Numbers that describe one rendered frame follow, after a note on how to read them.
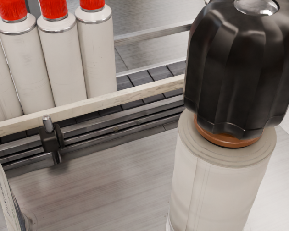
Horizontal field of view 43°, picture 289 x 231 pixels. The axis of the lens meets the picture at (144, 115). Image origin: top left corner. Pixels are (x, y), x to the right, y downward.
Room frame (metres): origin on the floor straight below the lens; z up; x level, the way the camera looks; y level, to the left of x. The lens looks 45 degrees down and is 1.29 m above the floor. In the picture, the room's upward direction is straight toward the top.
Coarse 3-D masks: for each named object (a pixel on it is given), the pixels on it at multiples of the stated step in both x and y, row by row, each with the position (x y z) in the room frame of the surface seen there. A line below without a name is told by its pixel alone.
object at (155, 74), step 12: (144, 72) 0.53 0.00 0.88; (156, 72) 0.53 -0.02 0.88; (168, 72) 0.53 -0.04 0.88; (180, 72) 0.53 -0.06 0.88; (120, 84) 0.50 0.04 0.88; (132, 84) 0.50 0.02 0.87; (156, 96) 0.47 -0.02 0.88; (168, 96) 0.47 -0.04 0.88; (108, 108) 0.44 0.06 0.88; (120, 108) 0.44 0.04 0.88; (132, 108) 0.44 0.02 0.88; (72, 120) 0.41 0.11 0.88; (84, 120) 0.41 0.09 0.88; (24, 132) 0.38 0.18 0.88; (36, 132) 0.38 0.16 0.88; (0, 144) 0.36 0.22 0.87
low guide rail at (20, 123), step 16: (160, 80) 0.47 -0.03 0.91; (176, 80) 0.47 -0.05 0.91; (112, 96) 0.43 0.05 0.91; (128, 96) 0.43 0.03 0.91; (144, 96) 0.44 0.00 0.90; (48, 112) 0.39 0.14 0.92; (64, 112) 0.39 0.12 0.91; (80, 112) 0.40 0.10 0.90; (0, 128) 0.36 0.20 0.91; (16, 128) 0.37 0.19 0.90
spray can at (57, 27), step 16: (48, 0) 0.42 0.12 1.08; (64, 0) 0.43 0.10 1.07; (48, 16) 0.42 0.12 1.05; (64, 16) 0.43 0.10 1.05; (48, 32) 0.41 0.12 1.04; (64, 32) 0.41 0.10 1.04; (48, 48) 0.41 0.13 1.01; (64, 48) 0.41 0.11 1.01; (48, 64) 0.42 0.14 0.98; (64, 64) 0.41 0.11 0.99; (80, 64) 0.43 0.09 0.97; (64, 80) 0.41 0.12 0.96; (80, 80) 0.42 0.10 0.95; (64, 96) 0.41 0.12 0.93; (80, 96) 0.42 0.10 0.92
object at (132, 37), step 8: (176, 24) 0.56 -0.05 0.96; (184, 24) 0.56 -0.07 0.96; (136, 32) 0.53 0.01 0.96; (144, 32) 0.53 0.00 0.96; (152, 32) 0.54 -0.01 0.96; (160, 32) 0.54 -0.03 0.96; (168, 32) 0.55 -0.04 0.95; (176, 32) 0.55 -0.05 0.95; (120, 40) 0.51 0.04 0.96; (128, 40) 0.52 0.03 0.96; (136, 40) 0.52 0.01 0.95; (144, 40) 0.53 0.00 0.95
